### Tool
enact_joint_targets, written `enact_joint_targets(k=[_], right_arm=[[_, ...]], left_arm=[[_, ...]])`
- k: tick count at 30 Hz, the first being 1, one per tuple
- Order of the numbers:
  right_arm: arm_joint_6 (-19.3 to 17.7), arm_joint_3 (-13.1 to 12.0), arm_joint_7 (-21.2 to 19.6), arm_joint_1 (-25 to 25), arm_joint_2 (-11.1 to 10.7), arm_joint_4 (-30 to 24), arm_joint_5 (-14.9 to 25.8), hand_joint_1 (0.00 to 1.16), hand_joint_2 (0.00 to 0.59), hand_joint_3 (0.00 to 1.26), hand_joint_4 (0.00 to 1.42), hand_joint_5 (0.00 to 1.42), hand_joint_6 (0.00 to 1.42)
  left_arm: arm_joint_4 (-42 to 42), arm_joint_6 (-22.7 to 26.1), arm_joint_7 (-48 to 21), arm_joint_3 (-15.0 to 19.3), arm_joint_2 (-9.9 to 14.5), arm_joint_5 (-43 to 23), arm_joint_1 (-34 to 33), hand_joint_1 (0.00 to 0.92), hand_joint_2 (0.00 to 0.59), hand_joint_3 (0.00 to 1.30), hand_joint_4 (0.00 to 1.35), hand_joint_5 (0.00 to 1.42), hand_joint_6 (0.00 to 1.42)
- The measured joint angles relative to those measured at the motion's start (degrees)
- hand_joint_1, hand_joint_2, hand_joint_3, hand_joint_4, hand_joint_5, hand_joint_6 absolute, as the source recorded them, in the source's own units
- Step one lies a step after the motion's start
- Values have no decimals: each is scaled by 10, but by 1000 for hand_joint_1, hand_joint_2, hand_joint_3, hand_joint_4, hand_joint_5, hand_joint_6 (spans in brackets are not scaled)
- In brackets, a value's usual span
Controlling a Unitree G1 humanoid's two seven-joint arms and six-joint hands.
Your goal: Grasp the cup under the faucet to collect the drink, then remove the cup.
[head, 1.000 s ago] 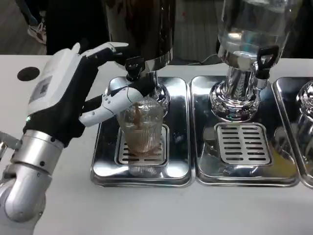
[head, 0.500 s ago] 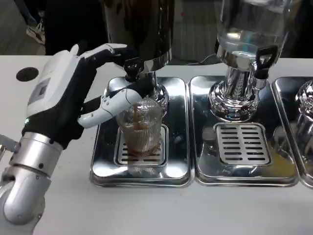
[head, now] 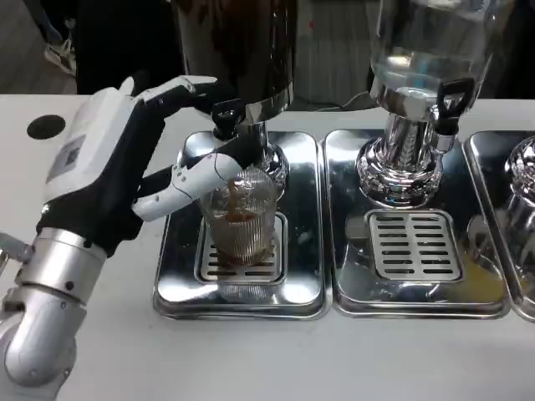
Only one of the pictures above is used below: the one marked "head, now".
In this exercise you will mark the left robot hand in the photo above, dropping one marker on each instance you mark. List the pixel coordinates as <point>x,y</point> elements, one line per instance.
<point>104,167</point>

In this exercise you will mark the black tap of dark dispenser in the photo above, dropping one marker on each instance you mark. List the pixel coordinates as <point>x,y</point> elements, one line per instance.
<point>225,115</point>

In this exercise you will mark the clear ribbed glass cup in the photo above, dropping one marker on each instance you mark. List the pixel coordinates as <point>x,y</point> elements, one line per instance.
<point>244,238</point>

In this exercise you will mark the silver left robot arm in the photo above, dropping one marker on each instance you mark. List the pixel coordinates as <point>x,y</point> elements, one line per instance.
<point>46,275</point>

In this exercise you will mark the black round counter hole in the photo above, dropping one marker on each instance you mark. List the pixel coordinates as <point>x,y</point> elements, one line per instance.
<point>46,127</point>

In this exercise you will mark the person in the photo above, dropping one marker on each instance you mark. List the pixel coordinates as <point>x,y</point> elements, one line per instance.
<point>60,54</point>

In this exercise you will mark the dark drink dispenser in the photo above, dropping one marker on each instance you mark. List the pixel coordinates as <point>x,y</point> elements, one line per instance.
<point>238,46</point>

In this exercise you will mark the steel grid under dark dispenser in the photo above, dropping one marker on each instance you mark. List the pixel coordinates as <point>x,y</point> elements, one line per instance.
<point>269,276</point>

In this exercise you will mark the steel tray under dark dispenser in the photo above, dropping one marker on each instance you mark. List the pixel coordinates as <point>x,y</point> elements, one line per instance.
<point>301,234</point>

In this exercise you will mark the steel tray under clear dispenser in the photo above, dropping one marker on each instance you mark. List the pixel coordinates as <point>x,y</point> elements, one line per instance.
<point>347,271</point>

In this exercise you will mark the steel grid under clear dispenser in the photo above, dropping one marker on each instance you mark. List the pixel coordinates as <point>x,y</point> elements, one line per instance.
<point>414,246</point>

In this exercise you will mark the clear drink dispenser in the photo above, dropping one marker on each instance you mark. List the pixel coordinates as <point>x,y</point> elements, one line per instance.
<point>426,37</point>

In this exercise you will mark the black tap of clear dispenser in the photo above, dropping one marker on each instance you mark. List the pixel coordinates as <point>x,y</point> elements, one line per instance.
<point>451,104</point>

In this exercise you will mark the steel tray under chrome stand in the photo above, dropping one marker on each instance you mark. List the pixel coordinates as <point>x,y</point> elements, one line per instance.
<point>485,175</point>

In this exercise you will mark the chrome dispenser stand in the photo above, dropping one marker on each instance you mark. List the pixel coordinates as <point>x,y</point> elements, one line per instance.
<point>520,184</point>

